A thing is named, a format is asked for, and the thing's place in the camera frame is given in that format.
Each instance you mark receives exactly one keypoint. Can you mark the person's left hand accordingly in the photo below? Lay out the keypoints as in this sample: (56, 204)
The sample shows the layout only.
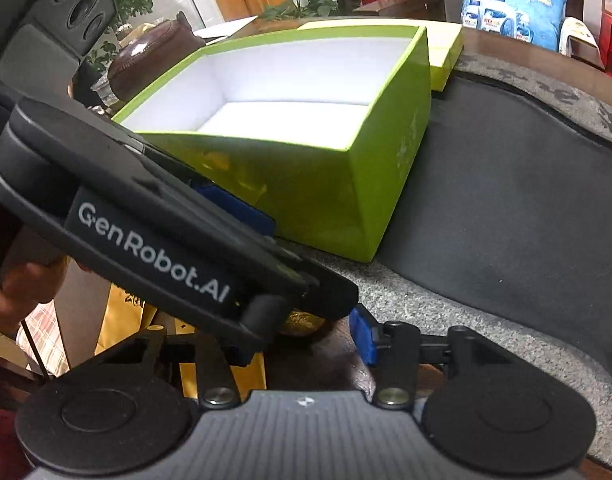
(21, 282)

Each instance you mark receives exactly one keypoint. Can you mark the brown clay teapot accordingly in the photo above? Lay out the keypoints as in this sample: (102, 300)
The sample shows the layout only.
(151, 47)

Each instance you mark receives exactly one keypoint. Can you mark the white yellow patterned package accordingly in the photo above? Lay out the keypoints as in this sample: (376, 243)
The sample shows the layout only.
(580, 37)

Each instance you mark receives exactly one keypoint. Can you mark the yellow paper bag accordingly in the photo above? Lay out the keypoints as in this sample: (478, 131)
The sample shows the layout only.
(123, 310)

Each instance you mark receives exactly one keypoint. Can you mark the plaid cloth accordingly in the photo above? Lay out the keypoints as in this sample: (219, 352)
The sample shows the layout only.
(41, 330)

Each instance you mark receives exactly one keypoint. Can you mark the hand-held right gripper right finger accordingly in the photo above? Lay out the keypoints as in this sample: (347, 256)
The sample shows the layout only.
(365, 335)

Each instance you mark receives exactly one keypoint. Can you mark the green shoe box base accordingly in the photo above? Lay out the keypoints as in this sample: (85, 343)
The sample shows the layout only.
(311, 195)

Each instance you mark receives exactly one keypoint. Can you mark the blue printed pillow bag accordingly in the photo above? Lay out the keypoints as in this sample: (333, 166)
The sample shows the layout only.
(510, 5)

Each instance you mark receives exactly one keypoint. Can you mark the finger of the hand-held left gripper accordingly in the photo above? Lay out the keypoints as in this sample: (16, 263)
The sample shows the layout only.
(241, 212)
(336, 295)

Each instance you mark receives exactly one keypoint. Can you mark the black stone tea tray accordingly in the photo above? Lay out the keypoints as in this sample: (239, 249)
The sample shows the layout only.
(510, 200)

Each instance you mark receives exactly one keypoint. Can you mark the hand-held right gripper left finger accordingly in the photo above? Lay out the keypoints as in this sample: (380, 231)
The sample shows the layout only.
(213, 366)

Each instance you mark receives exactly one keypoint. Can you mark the white paper booklet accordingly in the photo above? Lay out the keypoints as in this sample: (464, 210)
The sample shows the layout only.
(231, 27)

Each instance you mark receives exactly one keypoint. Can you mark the yellow shoe box lid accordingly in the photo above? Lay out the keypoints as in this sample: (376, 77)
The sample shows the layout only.
(443, 55)

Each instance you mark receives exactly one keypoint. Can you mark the gold shiny object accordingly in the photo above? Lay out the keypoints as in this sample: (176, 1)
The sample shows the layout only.
(303, 324)

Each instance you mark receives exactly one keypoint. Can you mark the glass tea cup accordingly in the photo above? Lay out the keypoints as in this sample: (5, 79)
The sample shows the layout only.
(106, 94)

